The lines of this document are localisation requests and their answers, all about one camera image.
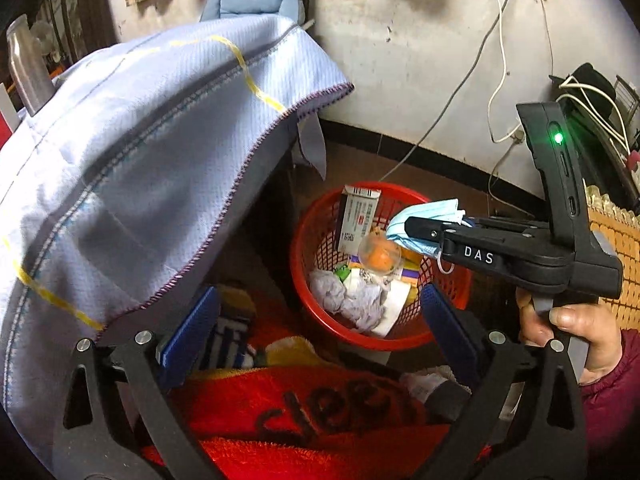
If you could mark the white red medicine box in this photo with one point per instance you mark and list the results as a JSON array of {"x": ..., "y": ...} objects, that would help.
[{"x": 355, "y": 216}]

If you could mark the red card box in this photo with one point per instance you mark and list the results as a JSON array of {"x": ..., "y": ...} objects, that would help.
[{"x": 9, "y": 120}]

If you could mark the steel water bottle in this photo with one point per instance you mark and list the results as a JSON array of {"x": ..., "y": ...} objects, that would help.
[{"x": 27, "y": 68}]

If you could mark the clear cup with orange peel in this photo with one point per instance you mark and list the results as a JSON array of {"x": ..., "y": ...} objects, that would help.
[{"x": 378, "y": 254}]

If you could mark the red fleece blanket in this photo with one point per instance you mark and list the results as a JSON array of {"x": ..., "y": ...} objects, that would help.
[{"x": 307, "y": 422}]

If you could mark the green white drink carton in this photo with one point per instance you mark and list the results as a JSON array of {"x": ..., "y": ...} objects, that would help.
[{"x": 342, "y": 272}]

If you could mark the red plastic trash basket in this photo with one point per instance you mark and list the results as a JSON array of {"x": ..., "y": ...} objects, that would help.
[{"x": 313, "y": 248}]

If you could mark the white paper ball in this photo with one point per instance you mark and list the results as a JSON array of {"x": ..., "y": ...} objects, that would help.
[{"x": 327, "y": 289}]

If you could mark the blue striped tablecloth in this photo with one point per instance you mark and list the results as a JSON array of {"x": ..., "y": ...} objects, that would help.
[{"x": 116, "y": 187}]

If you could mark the colourful tissue box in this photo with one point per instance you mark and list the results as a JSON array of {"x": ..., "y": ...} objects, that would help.
[{"x": 407, "y": 272}]

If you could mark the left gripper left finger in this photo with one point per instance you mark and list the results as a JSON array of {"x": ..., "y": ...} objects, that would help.
[{"x": 93, "y": 439}]

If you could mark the white plastic bag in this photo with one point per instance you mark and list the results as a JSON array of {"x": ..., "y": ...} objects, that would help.
[{"x": 372, "y": 302}]

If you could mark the dark red sleeve forearm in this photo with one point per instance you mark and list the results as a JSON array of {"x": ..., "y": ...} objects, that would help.
[{"x": 611, "y": 405}]

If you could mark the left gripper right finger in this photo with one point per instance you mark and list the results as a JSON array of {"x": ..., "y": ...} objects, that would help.
[{"x": 524, "y": 417}]

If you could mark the person right hand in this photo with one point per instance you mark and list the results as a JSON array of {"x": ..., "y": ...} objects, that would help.
[{"x": 592, "y": 322}]

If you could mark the blue face mask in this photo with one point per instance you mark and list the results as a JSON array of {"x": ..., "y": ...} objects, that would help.
[{"x": 419, "y": 228}]

